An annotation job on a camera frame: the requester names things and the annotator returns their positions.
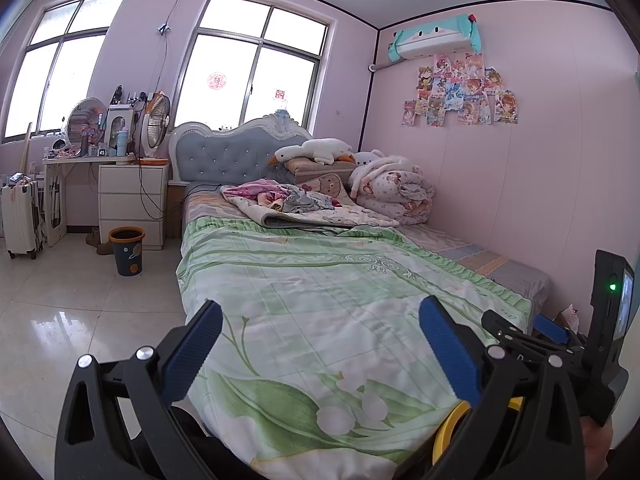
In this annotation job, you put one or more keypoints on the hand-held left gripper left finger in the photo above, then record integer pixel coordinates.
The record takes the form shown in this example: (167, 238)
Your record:
(192, 345)

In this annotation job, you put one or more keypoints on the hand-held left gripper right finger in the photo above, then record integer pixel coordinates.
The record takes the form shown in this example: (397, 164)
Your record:
(447, 350)

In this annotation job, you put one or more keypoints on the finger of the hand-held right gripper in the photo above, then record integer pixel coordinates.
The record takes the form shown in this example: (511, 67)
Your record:
(550, 330)
(505, 330)

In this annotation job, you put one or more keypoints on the person's right hand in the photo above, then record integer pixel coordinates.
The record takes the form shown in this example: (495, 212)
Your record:
(597, 450)

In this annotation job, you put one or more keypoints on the dark orange-rimmed wastebasket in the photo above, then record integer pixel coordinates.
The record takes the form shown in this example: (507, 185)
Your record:
(127, 255)

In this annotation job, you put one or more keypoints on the green floral blanket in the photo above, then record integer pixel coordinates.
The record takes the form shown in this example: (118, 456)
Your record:
(325, 310)

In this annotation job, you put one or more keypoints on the brown shoes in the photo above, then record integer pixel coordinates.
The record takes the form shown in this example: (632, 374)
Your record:
(100, 245)

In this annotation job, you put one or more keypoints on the white drawer nightstand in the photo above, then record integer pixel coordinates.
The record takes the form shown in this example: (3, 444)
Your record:
(130, 200)

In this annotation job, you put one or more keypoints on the folded floral quilt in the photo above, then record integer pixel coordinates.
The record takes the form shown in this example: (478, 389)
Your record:
(395, 195)

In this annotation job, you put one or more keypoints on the pink clothing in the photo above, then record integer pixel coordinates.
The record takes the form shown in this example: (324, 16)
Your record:
(255, 192)

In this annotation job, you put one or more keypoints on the beige printed quilt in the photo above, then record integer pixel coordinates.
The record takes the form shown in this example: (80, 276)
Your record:
(350, 215)

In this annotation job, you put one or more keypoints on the grey blue clothing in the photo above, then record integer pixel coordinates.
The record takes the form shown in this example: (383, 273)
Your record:
(305, 200)

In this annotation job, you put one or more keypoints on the bed with blue tufted headboard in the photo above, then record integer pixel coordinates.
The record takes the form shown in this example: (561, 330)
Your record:
(220, 155)

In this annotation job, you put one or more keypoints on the face print pillow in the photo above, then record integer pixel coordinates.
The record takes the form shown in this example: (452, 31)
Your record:
(327, 185)

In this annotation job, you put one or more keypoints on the white pink fleece blanket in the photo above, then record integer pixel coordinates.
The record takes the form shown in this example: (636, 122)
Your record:
(370, 159)

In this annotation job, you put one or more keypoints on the brown pillow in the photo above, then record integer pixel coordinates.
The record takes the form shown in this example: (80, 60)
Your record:
(305, 166)

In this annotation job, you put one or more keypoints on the blue bottle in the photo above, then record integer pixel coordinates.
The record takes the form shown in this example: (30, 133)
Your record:
(122, 144)

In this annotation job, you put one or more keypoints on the white suitcase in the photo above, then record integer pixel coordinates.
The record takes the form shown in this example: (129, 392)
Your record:
(20, 220)

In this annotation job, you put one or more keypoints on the white desk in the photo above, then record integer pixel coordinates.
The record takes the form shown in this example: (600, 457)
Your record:
(75, 160)

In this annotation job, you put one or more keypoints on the metal grille fan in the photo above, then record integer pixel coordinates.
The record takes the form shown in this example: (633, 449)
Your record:
(155, 125)

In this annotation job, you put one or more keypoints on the white goose plush toy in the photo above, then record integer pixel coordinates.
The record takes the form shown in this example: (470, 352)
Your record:
(320, 149)

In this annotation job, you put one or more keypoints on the white mirror cabinet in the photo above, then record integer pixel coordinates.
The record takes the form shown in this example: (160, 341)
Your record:
(117, 117)

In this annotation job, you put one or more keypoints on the wooden stick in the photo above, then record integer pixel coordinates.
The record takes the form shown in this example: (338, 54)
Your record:
(26, 147)

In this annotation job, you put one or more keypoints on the round vanity mirror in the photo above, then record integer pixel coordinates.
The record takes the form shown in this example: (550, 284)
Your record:
(85, 110)

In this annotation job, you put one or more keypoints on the large window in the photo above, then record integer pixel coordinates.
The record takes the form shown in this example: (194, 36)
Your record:
(225, 85)

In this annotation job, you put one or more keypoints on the red window sticker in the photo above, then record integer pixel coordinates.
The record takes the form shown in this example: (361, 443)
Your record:
(280, 96)
(216, 81)

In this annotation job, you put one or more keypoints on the side window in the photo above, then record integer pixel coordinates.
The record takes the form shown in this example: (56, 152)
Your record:
(60, 85)

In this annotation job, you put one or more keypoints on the air conditioner with teal cover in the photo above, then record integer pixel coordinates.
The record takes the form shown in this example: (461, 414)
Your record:
(435, 40)

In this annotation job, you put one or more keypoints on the cluster of wall posters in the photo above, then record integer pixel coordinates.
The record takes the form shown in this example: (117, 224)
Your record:
(460, 95)

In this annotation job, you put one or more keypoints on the grey wall pipe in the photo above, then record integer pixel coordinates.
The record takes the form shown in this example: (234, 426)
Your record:
(382, 66)

